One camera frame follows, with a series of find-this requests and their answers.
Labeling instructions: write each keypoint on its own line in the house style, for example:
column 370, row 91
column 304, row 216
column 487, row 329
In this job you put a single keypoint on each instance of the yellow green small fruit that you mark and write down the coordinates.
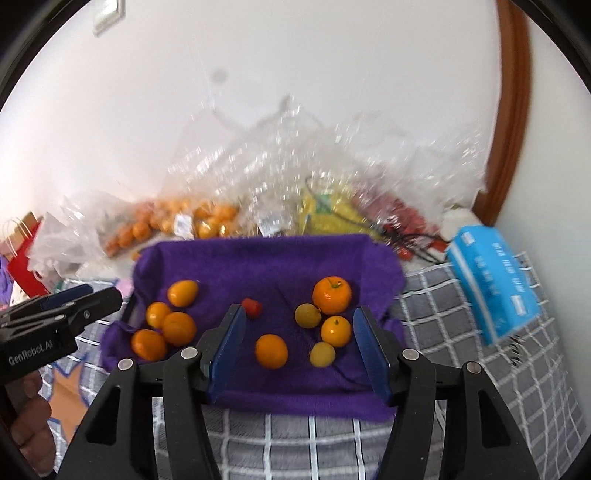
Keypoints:
column 307, row 316

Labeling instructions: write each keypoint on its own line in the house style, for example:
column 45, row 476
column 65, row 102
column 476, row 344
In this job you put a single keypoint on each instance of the small red apple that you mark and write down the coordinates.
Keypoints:
column 253, row 309

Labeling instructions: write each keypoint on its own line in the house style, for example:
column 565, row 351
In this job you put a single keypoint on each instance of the blue tissue pack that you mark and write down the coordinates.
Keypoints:
column 500, row 295

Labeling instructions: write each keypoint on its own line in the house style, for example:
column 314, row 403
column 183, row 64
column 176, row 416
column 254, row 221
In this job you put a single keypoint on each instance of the red paper shopping bag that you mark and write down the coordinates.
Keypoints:
column 15, row 247

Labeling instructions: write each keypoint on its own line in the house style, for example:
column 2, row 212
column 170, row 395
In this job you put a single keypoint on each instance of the pale yellow small fruit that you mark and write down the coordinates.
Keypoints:
column 322, row 355

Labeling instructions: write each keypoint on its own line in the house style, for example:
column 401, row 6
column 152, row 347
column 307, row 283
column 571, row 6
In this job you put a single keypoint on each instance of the large crumpled clear plastic bag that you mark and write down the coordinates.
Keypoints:
column 266, row 167

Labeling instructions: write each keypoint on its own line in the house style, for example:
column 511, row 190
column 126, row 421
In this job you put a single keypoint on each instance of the purple towel covered tray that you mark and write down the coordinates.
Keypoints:
column 281, row 273

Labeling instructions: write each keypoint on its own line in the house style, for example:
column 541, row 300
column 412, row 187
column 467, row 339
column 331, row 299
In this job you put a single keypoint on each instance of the white plastic bag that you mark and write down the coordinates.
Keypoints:
column 70, row 240

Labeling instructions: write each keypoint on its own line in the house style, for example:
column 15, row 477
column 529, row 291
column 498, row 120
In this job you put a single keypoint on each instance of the white wall switch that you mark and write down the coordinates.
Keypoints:
column 107, row 13

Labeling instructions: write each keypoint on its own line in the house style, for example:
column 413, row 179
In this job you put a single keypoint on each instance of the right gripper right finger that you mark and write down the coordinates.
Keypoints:
column 481, row 438

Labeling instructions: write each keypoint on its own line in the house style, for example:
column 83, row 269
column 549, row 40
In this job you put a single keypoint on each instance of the person's left hand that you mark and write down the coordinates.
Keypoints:
column 31, row 432

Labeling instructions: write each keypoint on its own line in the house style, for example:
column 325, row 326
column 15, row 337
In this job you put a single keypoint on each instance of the brown wooden door frame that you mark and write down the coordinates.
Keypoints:
column 513, row 112

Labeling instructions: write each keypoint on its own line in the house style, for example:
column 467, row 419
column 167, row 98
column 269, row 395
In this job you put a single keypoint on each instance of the large round orange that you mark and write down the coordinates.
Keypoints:
column 178, row 329

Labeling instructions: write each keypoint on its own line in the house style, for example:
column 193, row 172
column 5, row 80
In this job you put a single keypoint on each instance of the yellow orange mandarin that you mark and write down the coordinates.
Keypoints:
column 155, row 314

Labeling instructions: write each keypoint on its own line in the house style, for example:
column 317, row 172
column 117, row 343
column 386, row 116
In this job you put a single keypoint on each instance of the large orange with stem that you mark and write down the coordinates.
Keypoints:
column 332, row 295

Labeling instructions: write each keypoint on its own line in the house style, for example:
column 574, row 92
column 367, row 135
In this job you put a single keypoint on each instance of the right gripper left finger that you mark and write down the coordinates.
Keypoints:
column 115, row 438

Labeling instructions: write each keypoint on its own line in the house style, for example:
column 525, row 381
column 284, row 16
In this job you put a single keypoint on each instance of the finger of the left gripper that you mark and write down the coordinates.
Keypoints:
column 39, row 304
column 79, row 313

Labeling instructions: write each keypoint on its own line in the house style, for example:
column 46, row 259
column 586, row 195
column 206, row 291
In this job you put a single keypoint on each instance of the oval orange kumquat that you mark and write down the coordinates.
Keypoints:
column 183, row 293

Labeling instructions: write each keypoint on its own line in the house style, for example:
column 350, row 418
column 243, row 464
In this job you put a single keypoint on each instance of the clear bag of oranges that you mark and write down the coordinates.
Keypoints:
column 129, row 225

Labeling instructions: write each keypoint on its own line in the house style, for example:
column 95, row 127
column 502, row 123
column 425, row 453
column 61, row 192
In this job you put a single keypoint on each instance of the grey checkered star cloth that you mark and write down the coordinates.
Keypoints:
column 258, row 445

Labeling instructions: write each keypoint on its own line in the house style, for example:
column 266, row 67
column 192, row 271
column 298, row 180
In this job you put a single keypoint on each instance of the small orange mandarin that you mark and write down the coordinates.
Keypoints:
column 271, row 351

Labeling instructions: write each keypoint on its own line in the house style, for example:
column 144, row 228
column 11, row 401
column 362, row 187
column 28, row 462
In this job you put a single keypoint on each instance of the yellow snack package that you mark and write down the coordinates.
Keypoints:
column 331, row 213

